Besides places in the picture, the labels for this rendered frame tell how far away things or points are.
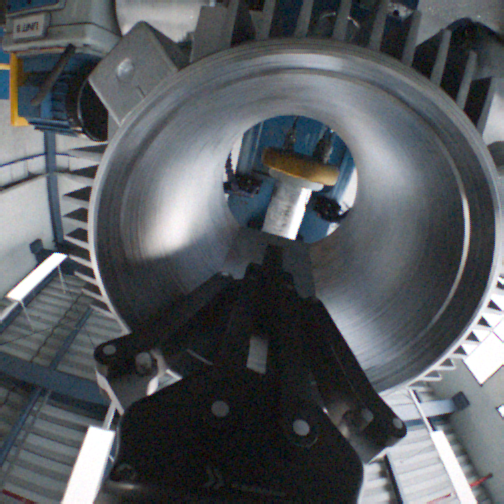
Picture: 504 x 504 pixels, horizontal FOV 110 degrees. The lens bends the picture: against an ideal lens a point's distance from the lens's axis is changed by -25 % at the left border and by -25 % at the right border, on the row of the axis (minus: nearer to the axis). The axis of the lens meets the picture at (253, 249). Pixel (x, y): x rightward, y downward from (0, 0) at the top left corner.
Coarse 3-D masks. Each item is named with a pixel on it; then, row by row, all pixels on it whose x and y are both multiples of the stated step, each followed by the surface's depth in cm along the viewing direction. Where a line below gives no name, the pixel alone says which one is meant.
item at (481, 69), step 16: (464, 32) 26; (480, 32) 23; (496, 32) 24; (448, 48) 31; (464, 48) 27; (480, 48) 24; (496, 48) 23; (480, 64) 24; (496, 64) 24; (496, 96) 26; (496, 112) 28; (496, 128) 30
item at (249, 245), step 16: (240, 240) 25; (256, 240) 26; (272, 240) 27; (288, 240) 28; (240, 256) 22; (256, 256) 23; (288, 256) 24; (304, 256) 25; (240, 272) 20; (304, 272) 22; (304, 288) 20
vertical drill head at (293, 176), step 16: (288, 144) 45; (320, 144) 53; (272, 160) 47; (288, 160) 44; (304, 160) 44; (320, 160) 46; (272, 176) 52; (288, 176) 48; (304, 176) 45; (320, 176) 45; (336, 176) 48; (272, 192) 55; (288, 192) 51; (304, 192) 51; (272, 208) 55; (288, 208) 53; (304, 208) 54; (272, 224) 56; (288, 224) 55
